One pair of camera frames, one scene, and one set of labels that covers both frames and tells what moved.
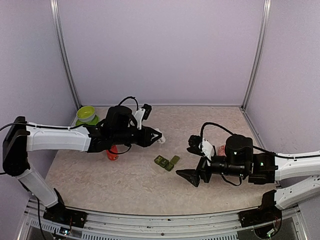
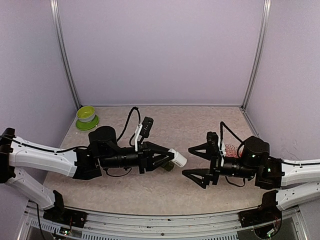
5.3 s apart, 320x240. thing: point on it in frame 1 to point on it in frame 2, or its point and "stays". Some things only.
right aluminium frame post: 261,48 stays
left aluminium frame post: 55,8 stays
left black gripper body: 141,141 to 143,162
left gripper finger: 152,135 to 159,163
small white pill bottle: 162,139 to 178,159
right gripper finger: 195,150 stays
